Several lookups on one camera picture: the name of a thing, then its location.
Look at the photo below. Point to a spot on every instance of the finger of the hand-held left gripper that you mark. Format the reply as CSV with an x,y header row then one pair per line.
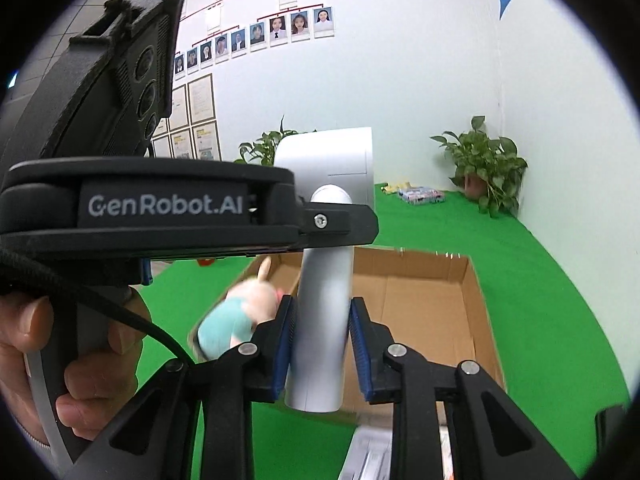
x,y
340,222

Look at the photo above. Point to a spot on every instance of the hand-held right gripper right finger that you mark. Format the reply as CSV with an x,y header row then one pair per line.
x,y
361,350

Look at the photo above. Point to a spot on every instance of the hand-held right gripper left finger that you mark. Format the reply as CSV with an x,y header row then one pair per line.
x,y
285,350

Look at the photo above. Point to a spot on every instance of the white hair dryer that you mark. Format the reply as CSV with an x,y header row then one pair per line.
x,y
325,310

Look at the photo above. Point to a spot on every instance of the pink pig plush toy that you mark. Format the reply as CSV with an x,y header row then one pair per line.
x,y
225,325

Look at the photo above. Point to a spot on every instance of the large cardboard box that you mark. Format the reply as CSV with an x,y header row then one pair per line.
x,y
425,310

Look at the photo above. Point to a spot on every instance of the person's left hand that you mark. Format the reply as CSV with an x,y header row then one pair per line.
x,y
95,385

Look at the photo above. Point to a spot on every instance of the yellow packet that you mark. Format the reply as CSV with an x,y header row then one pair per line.
x,y
390,188

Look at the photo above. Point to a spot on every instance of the silver snack packet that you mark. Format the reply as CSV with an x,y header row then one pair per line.
x,y
420,195

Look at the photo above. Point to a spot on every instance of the white phone stand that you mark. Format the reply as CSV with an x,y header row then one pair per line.
x,y
367,455

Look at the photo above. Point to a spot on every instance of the bushy potted plant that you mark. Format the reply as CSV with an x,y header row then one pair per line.
x,y
262,147

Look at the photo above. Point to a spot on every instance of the green and white medicine box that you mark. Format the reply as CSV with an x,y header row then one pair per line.
x,y
446,452

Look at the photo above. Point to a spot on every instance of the potted plant in brown pot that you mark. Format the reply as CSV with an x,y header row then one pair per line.
x,y
482,165

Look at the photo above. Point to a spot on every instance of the green tablecloth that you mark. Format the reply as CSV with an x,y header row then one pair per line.
x,y
540,310

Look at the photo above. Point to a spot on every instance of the row of portrait photos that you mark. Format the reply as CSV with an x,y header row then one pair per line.
x,y
277,27

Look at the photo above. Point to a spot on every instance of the black glasses case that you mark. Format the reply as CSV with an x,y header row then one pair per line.
x,y
612,430

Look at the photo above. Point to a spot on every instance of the wall of framed certificates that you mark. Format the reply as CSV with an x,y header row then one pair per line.
x,y
200,105

